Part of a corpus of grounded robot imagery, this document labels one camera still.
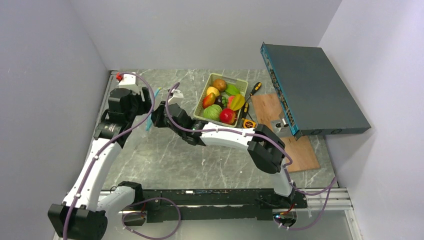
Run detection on clear zip top bag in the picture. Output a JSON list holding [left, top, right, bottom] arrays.
[[145, 87, 162, 132]]

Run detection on red orange mango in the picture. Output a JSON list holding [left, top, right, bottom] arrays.
[[202, 92, 216, 109]]

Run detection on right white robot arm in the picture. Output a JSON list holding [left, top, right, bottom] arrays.
[[151, 101, 295, 208]]

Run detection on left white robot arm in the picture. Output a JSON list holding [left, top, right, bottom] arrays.
[[47, 87, 155, 240]]

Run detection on yellow lemon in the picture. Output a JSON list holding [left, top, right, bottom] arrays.
[[206, 86, 221, 97]]

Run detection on dark mangosteen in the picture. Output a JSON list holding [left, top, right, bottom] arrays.
[[214, 95, 225, 108]]

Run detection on red apple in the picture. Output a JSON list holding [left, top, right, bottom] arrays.
[[219, 108, 236, 125]]

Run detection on brown kiwi fruit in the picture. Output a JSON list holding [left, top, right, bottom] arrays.
[[212, 78, 227, 92]]

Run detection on yellow green starfruit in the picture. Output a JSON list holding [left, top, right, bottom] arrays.
[[227, 93, 245, 112]]

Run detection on yellow tape measure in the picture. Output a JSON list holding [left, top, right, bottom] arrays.
[[242, 118, 257, 129]]

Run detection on pale green plastic basket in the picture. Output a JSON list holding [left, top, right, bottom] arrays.
[[193, 73, 249, 128]]

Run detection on orange black screwdriver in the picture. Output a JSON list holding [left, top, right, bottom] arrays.
[[245, 81, 262, 102]]

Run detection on brown wooden board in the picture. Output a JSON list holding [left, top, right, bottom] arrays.
[[251, 93, 321, 173]]

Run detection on small metal block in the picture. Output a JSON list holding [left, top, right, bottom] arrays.
[[270, 111, 293, 138]]

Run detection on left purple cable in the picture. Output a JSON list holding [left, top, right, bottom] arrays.
[[62, 72, 181, 240]]

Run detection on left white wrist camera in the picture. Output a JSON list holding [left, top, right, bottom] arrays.
[[115, 73, 138, 92]]

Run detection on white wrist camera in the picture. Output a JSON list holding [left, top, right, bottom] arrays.
[[167, 89, 184, 106], [115, 73, 138, 92]]

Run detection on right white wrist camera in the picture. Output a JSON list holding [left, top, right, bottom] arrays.
[[167, 89, 184, 106]]

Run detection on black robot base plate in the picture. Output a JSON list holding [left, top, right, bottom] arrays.
[[124, 188, 308, 223]]

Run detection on dark blue network switch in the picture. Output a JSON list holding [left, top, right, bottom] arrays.
[[260, 43, 371, 139]]

